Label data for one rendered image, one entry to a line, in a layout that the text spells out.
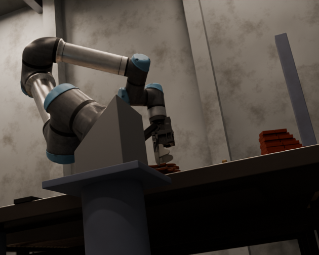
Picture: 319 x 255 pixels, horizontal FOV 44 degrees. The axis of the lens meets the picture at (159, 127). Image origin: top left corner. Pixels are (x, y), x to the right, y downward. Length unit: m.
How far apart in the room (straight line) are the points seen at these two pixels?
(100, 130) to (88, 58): 0.52
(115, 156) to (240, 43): 6.78
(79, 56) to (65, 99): 0.38
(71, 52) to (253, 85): 5.97
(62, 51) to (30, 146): 7.24
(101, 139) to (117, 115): 0.08
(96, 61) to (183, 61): 6.31
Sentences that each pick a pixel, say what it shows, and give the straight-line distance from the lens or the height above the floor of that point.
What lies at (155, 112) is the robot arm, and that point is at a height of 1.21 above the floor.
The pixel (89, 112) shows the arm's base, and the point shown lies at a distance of 1.14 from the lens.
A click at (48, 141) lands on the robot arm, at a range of 1.31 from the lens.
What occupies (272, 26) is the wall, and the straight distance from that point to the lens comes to 7.80.
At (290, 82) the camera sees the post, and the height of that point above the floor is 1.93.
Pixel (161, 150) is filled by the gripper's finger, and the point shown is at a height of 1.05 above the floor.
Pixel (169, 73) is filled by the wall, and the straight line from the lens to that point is 7.79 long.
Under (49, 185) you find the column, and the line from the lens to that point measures 1.06.
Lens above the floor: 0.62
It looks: 19 degrees up
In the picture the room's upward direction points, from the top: 8 degrees counter-clockwise
